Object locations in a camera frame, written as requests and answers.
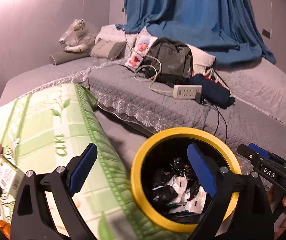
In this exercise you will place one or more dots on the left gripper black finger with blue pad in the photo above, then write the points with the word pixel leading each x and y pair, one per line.
pixel 32 219
pixel 252 217

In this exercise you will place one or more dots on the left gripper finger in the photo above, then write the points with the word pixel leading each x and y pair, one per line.
pixel 251 154

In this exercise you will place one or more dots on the white green small carton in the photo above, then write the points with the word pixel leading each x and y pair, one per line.
pixel 10 177

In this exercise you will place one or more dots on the large orange peel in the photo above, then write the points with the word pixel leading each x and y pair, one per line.
pixel 5 228

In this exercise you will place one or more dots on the white trash in bin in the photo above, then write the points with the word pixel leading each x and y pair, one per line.
pixel 177 197

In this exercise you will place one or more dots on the yellow rimmed black trash bin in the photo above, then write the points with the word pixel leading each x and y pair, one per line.
pixel 163 156

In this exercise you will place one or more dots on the grey quilted sofa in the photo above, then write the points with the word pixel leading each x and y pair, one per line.
pixel 151 107

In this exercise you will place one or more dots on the dark navy folded cloth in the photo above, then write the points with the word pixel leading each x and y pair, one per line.
pixel 213 92

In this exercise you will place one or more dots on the green white patterned table cover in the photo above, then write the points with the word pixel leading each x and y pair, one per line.
pixel 44 130

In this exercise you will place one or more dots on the white power strip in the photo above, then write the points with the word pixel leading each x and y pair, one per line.
pixel 186 91

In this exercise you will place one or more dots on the white cushion behind backpack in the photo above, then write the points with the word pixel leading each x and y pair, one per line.
pixel 202 61

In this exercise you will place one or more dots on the dark grey backpack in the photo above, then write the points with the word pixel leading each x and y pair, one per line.
pixel 168 61

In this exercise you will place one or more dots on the blue curtain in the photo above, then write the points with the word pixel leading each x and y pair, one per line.
pixel 223 28

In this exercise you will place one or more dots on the baby photo cushion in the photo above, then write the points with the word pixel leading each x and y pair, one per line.
pixel 141 48

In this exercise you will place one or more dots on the grey cylindrical bolster pillow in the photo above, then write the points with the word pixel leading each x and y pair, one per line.
pixel 65 56

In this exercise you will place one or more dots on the grey square cushion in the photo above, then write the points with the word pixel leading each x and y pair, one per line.
pixel 109 50

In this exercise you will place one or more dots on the grey tiger plush toy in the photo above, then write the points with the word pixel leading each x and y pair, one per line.
pixel 77 38

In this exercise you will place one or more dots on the black wall socket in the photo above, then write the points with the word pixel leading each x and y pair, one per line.
pixel 266 33

